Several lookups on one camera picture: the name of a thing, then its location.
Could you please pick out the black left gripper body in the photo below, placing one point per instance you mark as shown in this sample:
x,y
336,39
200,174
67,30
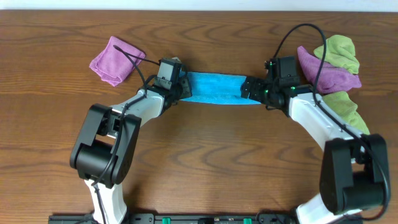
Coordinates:
x,y
180,90

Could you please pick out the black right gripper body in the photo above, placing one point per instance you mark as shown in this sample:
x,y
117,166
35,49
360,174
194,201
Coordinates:
x,y
260,91

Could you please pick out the blue cloth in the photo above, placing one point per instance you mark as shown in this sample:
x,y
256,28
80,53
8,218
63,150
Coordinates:
x,y
217,89

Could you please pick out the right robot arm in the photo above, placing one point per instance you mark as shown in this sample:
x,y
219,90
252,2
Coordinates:
x,y
354,175

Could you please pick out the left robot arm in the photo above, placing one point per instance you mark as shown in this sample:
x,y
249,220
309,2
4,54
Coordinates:
x,y
104,149

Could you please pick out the crumpled purple cloth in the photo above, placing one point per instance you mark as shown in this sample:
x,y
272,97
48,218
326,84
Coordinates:
x,y
329,81

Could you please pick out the lower green cloth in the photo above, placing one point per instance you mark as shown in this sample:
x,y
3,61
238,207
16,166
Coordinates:
x,y
344,107

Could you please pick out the green cloth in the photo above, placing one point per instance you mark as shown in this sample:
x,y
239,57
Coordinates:
x,y
340,55
344,107

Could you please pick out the folded purple cloth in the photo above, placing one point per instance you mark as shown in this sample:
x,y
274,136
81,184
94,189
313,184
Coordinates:
x,y
111,65

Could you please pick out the upper green cloth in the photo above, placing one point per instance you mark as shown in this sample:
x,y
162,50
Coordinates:
x,y
340,55

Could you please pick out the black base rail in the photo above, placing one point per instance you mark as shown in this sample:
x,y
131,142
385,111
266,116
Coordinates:
x,y
148,218

